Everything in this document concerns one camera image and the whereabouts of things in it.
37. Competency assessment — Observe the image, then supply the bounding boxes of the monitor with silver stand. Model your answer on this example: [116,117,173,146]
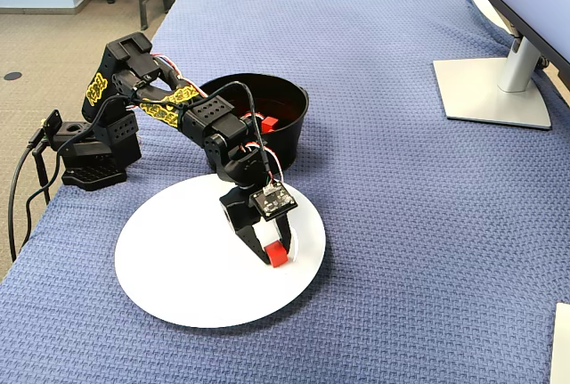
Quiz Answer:
[430,0,570,131]

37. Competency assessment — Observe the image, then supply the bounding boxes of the black camera cable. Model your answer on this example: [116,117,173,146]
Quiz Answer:
[198,80,273,187]

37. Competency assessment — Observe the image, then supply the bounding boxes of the small camera circuit board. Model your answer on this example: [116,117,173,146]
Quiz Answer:
[249,181,298,223]

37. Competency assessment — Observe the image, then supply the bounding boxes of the blue woven table cloth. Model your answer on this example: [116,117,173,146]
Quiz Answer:
[0,0,570,384]

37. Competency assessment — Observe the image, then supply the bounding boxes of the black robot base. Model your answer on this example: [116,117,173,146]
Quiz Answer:
[42,107,143,192]

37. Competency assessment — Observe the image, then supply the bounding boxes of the white round plate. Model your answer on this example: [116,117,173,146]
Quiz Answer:
[114,173,328,330]

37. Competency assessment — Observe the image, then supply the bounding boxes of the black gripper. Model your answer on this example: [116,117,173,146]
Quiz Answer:
[216,150,297,266]

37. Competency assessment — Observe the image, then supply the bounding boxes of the black metal bucket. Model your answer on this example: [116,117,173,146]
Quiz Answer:
[195,72,310,171]

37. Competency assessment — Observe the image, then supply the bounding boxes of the thick black power cable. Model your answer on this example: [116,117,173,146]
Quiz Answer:
[7,132,61,263]

